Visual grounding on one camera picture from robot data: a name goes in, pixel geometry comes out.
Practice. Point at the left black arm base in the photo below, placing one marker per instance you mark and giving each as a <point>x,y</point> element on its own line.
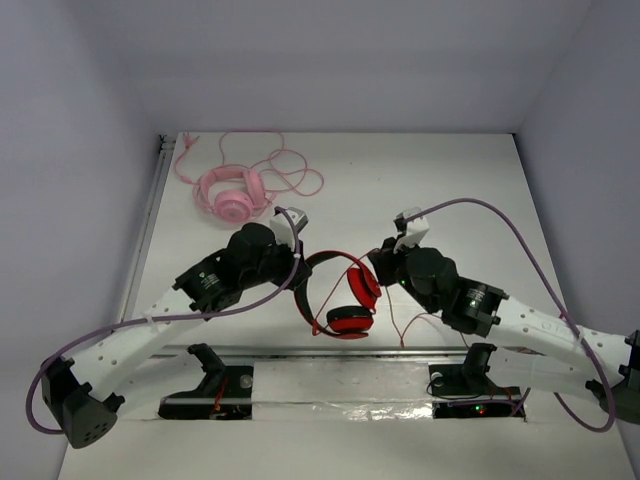
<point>224,392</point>

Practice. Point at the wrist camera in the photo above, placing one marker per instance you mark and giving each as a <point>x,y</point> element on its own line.
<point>286,225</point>
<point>411,228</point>

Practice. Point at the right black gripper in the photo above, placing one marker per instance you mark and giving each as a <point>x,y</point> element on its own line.
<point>385,258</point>

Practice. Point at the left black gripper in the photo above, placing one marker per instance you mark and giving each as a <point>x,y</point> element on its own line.
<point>301,267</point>

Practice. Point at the red black headphones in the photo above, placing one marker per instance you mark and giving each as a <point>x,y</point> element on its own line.
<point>348,311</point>

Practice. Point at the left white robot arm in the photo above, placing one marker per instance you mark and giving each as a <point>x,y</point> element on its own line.
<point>83,383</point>

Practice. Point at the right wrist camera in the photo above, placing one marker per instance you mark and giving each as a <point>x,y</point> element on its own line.
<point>411,228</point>

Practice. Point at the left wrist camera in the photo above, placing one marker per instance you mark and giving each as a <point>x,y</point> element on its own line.
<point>286,225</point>

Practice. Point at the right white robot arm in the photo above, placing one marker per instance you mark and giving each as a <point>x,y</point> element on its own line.
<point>518,345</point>

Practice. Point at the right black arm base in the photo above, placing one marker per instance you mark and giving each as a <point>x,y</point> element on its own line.
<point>464,391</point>

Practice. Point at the pink headphones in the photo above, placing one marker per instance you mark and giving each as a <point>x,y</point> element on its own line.
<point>235,206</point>

